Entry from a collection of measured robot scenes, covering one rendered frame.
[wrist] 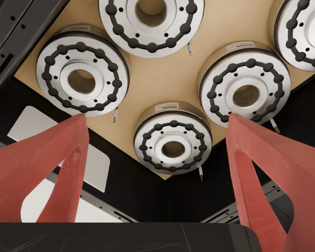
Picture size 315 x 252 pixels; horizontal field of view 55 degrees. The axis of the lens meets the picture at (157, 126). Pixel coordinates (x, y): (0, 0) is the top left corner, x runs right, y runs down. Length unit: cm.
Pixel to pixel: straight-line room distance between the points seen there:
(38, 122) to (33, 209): 45
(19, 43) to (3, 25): 2
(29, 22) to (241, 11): 21
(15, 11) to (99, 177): 21
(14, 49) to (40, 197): 53
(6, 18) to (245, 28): 24
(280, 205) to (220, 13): 35
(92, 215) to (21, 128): 46
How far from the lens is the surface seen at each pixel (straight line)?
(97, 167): 39
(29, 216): 83
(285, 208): 58
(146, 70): 37
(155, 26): 31
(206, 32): 36
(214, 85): 35
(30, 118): 38
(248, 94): 39
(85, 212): 78
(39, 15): 26
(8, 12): 27
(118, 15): 31
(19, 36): 27
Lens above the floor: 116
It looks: 54 degrees down
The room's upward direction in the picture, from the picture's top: 180 degrees counter-clockwise
